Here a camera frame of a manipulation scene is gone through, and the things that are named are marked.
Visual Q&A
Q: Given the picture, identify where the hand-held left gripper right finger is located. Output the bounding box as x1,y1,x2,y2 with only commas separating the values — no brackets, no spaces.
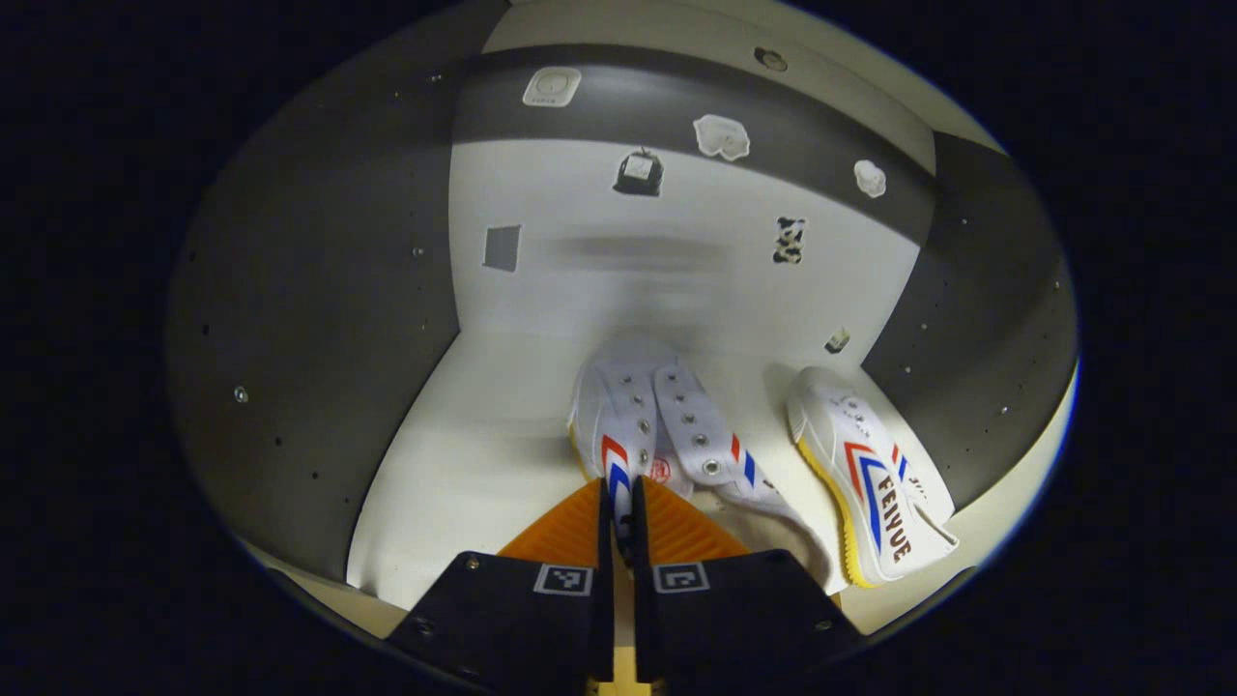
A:
630,476,866,692

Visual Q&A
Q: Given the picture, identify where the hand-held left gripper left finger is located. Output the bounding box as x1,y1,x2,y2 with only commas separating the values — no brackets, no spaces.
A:
385,477,617,696

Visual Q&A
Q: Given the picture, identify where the white canvas shoe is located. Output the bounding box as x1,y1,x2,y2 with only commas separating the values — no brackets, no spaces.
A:
785,365,960,589
568,338,837,595

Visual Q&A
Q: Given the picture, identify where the white shoe cabinet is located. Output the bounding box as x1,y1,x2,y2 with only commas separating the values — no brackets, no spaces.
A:
164,0,1081,678

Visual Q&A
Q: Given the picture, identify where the white cabinet shelf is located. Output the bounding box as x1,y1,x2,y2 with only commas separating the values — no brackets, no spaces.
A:
346,329,967,634

